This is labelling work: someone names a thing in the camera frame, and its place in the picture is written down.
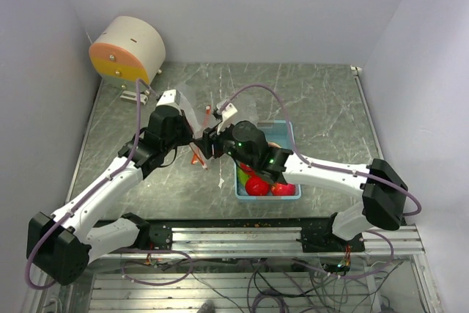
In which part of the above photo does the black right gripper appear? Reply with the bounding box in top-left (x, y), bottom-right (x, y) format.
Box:
top-left (194, 117), bottom-right (256, 169)

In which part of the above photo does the clear zip top bag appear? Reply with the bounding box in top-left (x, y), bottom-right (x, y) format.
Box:
top-left (171, 85), bottom-right (265, 171)

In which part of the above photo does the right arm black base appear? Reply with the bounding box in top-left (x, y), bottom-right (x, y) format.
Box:
top-left (298, 217), bottom-right (365, 253)

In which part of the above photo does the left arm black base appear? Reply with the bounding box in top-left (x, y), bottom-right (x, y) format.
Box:
top-left (122, 213), bottom-right (172, 250)

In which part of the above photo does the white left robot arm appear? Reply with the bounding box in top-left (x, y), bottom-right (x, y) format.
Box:
top-left (25, 103), bottom-right (200, 290)

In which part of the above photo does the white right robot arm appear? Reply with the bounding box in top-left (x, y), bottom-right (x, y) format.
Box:
top-left (195, 121), bottom-right (407, 251)

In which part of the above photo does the green fruit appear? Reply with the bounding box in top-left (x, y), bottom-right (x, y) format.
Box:
top-left (237, 167), bottom-right (250, 186)

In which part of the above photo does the red apple lower left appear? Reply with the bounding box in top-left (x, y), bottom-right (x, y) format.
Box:
top-left (244, 176), bottom-right (270, 196)

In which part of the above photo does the red apple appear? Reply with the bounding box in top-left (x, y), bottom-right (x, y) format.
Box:
top-left (244, 176), bottom-right (270, 196)
top-left (270, 183), bottom-right (296, 196)

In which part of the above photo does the blue plastic basket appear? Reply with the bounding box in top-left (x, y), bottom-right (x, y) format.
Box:
top-left (234, 120), bottom-right (302, 203)

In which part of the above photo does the red apple lower right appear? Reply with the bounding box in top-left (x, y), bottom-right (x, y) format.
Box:
top-left (270, 183), bottom-right (296, 196)

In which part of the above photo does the round beige drawer box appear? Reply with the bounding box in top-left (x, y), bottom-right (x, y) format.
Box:
top-left (89, 16), bottom-right (166, 92)

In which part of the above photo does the white corner clip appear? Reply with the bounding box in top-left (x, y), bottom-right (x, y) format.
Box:
top-left (350, 65), bottom-right (362, 77)

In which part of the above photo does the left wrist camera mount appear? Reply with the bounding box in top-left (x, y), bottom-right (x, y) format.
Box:
top-left (156, 89), bottom-right (182, 111)

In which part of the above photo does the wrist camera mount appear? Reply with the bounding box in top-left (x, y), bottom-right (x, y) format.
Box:
top-left (156, 89), bottom-right (182, 111)
top-left (213, 100), bottom-right (238, 134)

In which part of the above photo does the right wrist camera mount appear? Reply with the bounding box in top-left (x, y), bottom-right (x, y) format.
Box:
top-left (213, 100), bottom-right (238, 134)

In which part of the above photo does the small white bracket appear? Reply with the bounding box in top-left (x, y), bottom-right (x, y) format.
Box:
top-left (120, 90), bottom-right (149, 105)

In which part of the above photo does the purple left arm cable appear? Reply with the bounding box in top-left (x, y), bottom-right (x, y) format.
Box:
top-left (23, 78), bottom-right (160, 290)

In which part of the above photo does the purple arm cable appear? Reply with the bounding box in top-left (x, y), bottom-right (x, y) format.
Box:
top-left (219, 84), bottom-right (422, 281)
top-left (23, 78), bottom-right (160, 290)

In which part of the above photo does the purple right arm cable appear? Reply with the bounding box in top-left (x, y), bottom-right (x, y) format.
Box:
top-left (219, 84), bottom-right (422, 281)

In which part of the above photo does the aluminium rail frame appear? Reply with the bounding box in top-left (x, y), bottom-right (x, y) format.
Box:
top-left (78, 225), bottom-right (424, 261)

